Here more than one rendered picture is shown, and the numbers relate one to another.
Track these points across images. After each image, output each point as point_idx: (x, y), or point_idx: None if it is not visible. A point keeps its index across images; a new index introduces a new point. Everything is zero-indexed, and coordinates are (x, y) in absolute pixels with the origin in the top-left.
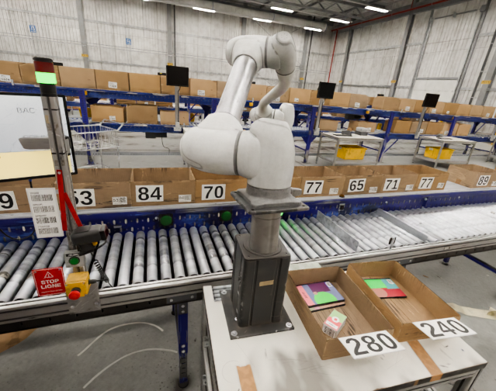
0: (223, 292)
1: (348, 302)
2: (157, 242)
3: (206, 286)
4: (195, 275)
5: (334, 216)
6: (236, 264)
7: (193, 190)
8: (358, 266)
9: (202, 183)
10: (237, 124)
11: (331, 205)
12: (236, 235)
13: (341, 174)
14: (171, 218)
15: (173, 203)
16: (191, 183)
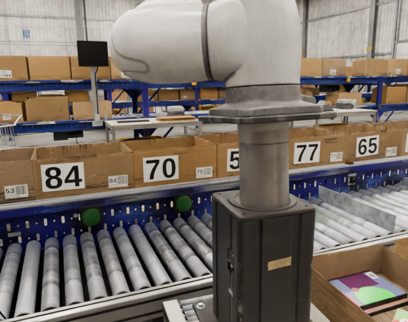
0: (199, 306)
1: None
2: (80, 255)
3: (168, 301)
4: (148, 288)
5: (345, 193)
6: (219, 243)
7: (130, 167)
8: None
9: (142, 156)
10: (198, 1)
11: (336, 179)
12: (214, 193)
13: (343, 131)
14: (99, 213)
15: (101, 191)
16: (126, 156)
